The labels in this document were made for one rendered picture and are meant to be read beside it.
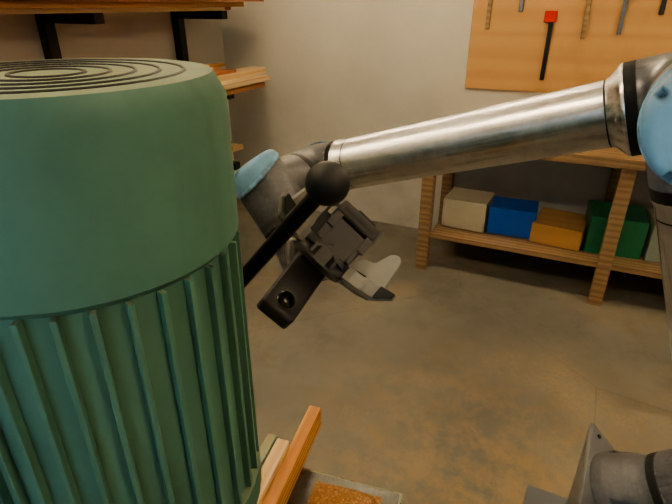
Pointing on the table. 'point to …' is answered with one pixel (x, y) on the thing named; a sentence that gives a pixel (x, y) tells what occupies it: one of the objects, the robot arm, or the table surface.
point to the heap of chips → (325, 493)
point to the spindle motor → (121, 288)
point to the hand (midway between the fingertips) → (336, 252)
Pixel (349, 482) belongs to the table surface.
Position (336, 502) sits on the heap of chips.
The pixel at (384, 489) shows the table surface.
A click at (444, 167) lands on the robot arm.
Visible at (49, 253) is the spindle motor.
